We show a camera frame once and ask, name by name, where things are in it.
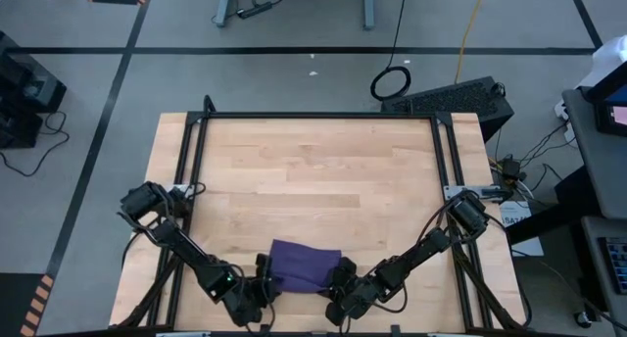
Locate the white power strip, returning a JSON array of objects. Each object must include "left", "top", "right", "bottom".
[{"left": 554, "top": 99, "right": 579, "bottom": 150}]

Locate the white paper sign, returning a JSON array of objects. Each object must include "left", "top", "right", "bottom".
[{"left": 498, "top": 199, "right": 546, "bottom": 259}]

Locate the black power adapter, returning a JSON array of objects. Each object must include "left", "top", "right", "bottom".
[{"left": 500, "top": 155, "right": 524, "bottom": 182}]

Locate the black coiled hanging cable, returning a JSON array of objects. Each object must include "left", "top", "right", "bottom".
[{"left": 369, "top": 0, "right": 413, "bottom": 103}]

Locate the grey desk leg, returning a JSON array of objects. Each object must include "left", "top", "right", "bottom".
[
  {"left": 214, "top": 0, "right": 239, "bottom": 28},
  {"left": 362, "top": 0, "right": 378, "bottom": 32}
]

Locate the long yellow cable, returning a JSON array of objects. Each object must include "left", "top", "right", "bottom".
[{"left": 454, "top": 0, "right": 490, "bottom": 85}]

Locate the grey desk top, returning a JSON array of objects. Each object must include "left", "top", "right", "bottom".
[
  {"left": 580, "top": 215, "right": 627, "bottom": 323},
  {"left": 561, "top": 88, "right": 627, "bottom": 220}
]

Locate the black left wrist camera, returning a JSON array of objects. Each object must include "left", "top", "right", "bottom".
[{"left": 237, "top": 296, "right": 262, "bottom": 324}]

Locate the grey metal mounting plate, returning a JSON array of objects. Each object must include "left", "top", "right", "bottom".
[{"left": 443, "top": 183, "right": 506, "bottom": 202}]

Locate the black keyboard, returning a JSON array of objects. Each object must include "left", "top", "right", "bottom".
[{"left": 598, "top": 236, "right": 627, "bottom": 297}]

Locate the black cable bundle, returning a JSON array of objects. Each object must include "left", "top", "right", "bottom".
[{"left": 489, "top": 123, "right": 579, "bottom": 196}]

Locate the black perforated computer tower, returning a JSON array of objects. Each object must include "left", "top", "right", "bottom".
[{"left": 380, "top": 75, "right": 515, "bottom": 143}]

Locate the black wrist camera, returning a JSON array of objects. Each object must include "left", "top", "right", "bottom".
[
  {"left": 345, "top": 284, "right": 372, "bottom": 313},
  {"left": 237, "top": 296, "right": 262, "bottom": 324}
]

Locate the thin black floor cable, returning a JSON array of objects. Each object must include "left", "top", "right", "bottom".
[{"left": 0, "top": 110, "right": 71, "bottom": 177}]

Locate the black desk base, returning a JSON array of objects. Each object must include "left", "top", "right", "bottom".
[{"left": 504, "top": 165, "right": 603, "bottom": 245}]

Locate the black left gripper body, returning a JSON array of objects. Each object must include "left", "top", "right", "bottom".
[{"left": 229, "top": 275, "right": 277, "bottom": 329}]

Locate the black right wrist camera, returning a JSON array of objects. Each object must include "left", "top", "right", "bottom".
[{"left": 345, "top": 284, "right": 372, "bottom": 313}]

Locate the black power strip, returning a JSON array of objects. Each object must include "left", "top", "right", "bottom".
[{"left": 236, "top": 1, "right": 274, "bottom": 21}]

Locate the purple towel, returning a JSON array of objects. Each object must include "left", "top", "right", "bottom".
[{"left": 267, "top": 238, "right": 343, "bottom": 296}]

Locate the black equipment stack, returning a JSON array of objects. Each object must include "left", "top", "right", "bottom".
[{"left": 0, "top": 30, "right": 69, "bottom": 150}]

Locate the black aluminium table frame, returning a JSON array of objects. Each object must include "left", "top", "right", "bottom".
[{"left": 117, "top": 94, "right": 528, "bottom": 331}]

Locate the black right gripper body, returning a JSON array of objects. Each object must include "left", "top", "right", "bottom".
[{"left": 334, "top": 276, "right": 387, "bottom": 322}]

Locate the black monitor with lit screen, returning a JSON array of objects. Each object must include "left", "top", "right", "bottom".
[{"left": 585, "top": 60, "right": 627, "bottom": 138}]

